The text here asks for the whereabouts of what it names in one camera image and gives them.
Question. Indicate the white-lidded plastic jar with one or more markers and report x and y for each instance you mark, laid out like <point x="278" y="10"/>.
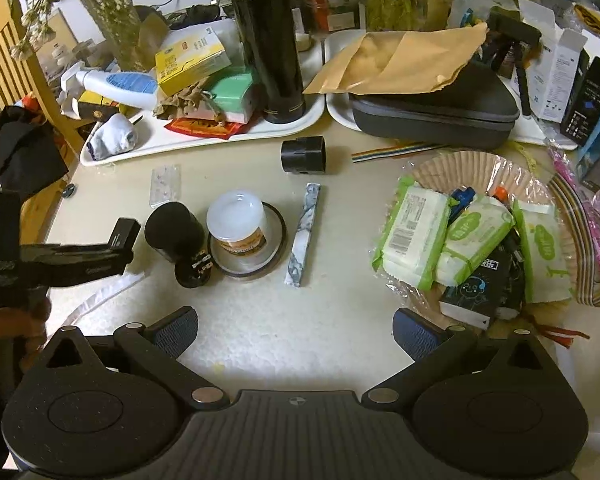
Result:
<point x="236" y="225"/>

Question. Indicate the black and yellow box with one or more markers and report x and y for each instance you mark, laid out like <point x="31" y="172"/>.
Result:
<point x="97" y="107"/>

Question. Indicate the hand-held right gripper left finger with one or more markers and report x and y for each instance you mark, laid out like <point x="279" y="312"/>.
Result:
<point x="177" y="332"/>

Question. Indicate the black cylindrical cap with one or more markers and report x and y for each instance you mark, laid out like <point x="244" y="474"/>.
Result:
<point x="302" y="156"/>

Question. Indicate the white bottle with blue label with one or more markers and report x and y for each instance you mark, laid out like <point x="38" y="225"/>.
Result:
<point x="120" y="85"/>

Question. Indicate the glass vase with flowers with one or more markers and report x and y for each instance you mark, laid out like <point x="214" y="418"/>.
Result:
<point x="110" y="10"/>

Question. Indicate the black stand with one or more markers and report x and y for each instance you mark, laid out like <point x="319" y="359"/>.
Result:
<point x="515" y="30"/>

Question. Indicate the black thermos flask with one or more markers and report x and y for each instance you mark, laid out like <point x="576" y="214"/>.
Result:
<point x="267" y="45"/>

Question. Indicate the white carton box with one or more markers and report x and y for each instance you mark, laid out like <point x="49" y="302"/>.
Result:
<point x="555" y="65"/>

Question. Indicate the yellow cardboard box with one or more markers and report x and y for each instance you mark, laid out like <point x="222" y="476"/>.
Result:
<point x="190" y="57"/>

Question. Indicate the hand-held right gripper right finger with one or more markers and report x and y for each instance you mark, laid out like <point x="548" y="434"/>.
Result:
<point x="415" y="334"/>

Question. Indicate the large green wet wipes pack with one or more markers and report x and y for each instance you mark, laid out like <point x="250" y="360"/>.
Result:
<point x="412" y="232"/>

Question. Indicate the black plug adapter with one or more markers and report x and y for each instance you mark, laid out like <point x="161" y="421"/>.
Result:
<point x="194" y="270"/>

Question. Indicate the black box with blue print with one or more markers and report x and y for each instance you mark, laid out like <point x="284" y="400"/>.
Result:
<point x="472" y="290"/>

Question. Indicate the dark tape roll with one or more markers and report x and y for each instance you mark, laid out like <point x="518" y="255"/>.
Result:
<point x="275" y="240"/>

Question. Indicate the black cloth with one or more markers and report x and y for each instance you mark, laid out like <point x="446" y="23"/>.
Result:
<point x="15" y="145"/>

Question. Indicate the pink glitter stick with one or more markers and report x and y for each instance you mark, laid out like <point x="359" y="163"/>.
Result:
<point x="592" y="230"/>

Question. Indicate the black cylindrical container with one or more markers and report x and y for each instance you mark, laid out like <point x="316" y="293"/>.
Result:
<point x="174" y="232"/>

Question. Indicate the clear plastic packet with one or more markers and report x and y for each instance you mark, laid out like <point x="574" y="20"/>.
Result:
<point x="164" y="186"/>

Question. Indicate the white sock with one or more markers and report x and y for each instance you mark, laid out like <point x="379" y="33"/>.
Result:
<point x="111" y="137"/>

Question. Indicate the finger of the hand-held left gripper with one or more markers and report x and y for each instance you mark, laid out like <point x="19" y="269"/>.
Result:
<point x="90" y="262"/>

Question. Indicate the small black knob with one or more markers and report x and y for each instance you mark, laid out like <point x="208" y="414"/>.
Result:
<point x="71" y="190"/>

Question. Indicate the black hard case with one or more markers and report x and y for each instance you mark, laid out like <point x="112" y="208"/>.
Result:
<point x="430" y="115"/>

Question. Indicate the marble-patterned bar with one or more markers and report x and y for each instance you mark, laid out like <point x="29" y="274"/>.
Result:
<point x="304" y="235"/>

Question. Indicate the black carton box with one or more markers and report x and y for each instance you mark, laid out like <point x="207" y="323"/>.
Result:
<point x="587" y="100"/>

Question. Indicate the red foil packet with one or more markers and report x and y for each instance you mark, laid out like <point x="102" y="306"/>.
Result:
<point x="200" y="129"/>

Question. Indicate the mint green box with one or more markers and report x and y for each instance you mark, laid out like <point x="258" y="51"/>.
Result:
<point x="232" y="92"/>

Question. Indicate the person's left hand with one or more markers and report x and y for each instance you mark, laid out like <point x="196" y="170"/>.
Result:
<point x="12" y="322"/>

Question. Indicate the wooden chair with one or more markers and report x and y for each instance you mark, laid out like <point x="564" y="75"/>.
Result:
<point x="10" y="60"/>

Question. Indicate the striped woven basket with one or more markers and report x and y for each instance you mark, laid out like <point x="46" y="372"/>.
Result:
<point x="572" y="225"/>

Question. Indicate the brown paper envelope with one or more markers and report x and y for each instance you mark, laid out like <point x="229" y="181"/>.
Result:
<point x="395" y="60"/>

